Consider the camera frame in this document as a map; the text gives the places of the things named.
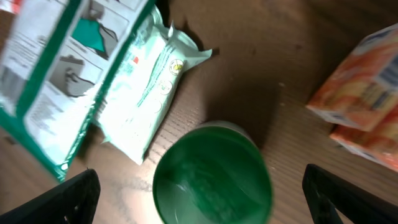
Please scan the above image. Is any green white gloves package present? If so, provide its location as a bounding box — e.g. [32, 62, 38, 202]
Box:
[1, 0, 155, 182]

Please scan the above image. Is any orange small box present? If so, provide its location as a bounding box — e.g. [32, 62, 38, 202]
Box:
[307, 24, 397, 131]
[329, 105, 398, 172]

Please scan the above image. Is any green lid jar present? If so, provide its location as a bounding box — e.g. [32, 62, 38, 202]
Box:
[152, 121, 273, 224]

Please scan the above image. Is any white mint wipes pack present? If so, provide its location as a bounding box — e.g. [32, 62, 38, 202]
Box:
[95, 7, 212, 165]

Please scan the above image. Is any red snack stick packet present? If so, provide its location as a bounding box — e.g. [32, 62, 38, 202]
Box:
[0, 0, 22, 14]

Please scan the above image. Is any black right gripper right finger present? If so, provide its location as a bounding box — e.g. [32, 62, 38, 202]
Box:
[302, 164, 397, 224]

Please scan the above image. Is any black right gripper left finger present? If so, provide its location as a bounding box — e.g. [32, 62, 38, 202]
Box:
[1, 169, 101, 223]

